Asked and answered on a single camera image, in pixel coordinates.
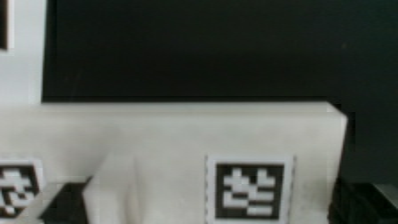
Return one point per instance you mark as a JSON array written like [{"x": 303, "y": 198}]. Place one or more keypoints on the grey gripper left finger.
[{"x": 58, "y": 207}]

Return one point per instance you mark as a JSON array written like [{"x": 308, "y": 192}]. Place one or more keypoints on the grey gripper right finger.
[{"x": 365, "y": 203}]

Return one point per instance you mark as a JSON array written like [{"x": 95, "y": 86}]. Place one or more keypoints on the white door panel with tags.
[{"x": 195, "y": 163}]

